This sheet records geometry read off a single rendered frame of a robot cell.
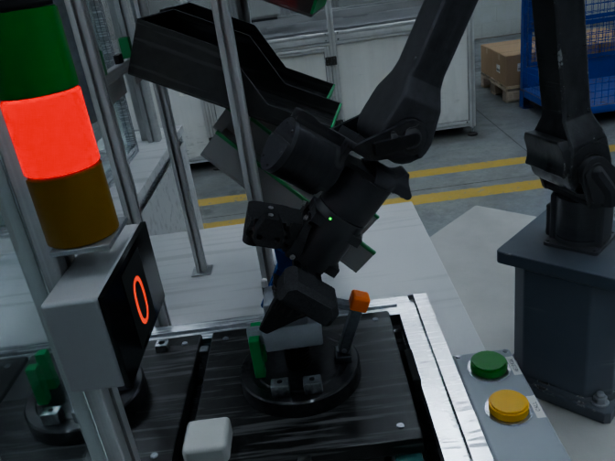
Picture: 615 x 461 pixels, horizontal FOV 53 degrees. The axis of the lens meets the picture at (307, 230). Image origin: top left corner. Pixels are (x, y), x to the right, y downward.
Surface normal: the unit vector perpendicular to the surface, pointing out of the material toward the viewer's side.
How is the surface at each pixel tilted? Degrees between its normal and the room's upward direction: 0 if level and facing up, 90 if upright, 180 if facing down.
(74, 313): 90
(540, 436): 0
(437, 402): 0
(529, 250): 0
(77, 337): 90
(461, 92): 90
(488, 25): 90
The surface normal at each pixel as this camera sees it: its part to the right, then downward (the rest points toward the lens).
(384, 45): 0.03, 0.41
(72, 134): 0.78, 0.16
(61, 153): 0.49, 0.30
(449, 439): -0.13, -0.90
